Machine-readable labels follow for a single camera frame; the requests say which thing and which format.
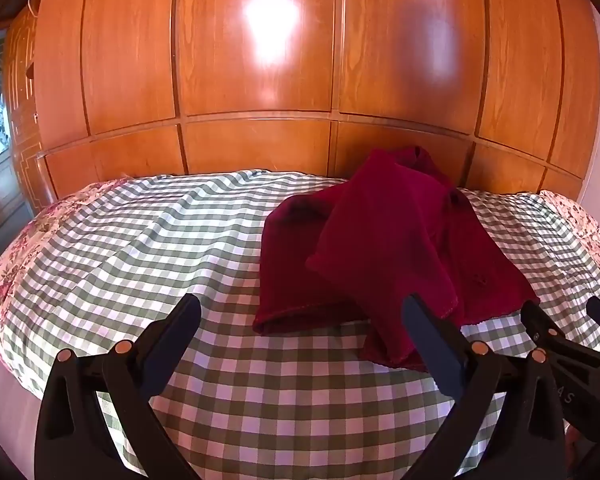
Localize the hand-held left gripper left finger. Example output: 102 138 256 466
34 293 202 480

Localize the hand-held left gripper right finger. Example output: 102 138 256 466
401 293 567 480

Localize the dark red knit sweater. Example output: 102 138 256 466
252 145 541 373

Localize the green white checked blanket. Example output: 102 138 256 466
2 170 600 480

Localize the floral quilt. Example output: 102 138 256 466
0 179 600 396

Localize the wooden door with glass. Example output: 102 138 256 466
0 30 33 266

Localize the wooden wardrobe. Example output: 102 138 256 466
2 0 600 203

